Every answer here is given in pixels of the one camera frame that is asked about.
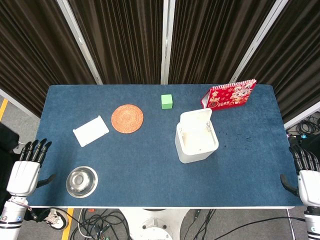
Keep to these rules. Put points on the white open-lid bin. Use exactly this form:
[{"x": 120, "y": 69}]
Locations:
[{"x": 196, "y": 140}]

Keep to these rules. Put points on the stainless steel bowl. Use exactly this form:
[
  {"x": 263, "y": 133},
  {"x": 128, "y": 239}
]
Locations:
[{"x": 81, "y": 181}]

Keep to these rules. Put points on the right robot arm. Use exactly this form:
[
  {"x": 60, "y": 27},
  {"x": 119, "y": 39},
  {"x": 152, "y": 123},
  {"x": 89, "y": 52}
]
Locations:
[{"x": 312, "y": 222}]

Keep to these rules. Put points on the green cube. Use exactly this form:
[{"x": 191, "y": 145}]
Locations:
[{"x": 167, "y": 101}]

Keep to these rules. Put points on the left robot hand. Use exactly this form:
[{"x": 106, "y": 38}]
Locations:
[{"x": 23, "y": 175}]

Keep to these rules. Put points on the red desk calendar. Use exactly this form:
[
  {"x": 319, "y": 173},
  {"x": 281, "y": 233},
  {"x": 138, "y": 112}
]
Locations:
[{"x": 228, "y": 96}]

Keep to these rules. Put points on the blue table mat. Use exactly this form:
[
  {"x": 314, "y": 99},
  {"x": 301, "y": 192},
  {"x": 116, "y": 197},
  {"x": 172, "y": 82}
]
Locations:
[{"x": 160, "y": 150}]

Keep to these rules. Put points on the white card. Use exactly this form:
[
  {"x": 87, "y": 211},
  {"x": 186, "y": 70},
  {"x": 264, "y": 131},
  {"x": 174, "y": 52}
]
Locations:
[{"x": 91, "y": 131}]

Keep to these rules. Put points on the dark brown curtain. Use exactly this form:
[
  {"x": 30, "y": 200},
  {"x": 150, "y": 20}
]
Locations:
[{"x": 130, "y": 37}]

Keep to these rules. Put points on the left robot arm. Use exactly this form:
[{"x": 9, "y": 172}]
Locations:
[{"x": 10, "y": 217}]

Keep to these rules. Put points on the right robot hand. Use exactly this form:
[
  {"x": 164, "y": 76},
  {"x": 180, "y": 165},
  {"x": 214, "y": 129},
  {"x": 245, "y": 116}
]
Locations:
[{"x": 308, "y": 182}]

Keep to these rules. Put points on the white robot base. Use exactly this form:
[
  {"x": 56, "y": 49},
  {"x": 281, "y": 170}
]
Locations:
[{"x": 152, "y": 223}]

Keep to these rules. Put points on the orange woven round coaster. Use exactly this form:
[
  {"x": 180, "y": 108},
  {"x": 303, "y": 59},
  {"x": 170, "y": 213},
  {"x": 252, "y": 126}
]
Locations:
[{"x": 127, "y": 119}]

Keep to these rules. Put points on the white sneaker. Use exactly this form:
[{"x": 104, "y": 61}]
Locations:
[{"x": 56, "y": 218}]

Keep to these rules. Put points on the white partition frame post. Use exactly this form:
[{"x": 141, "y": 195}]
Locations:
[
  {"x": 80, "y": 41},
  {"x": 257, "y": 41},
  {"x": 165, "y": 41}
]

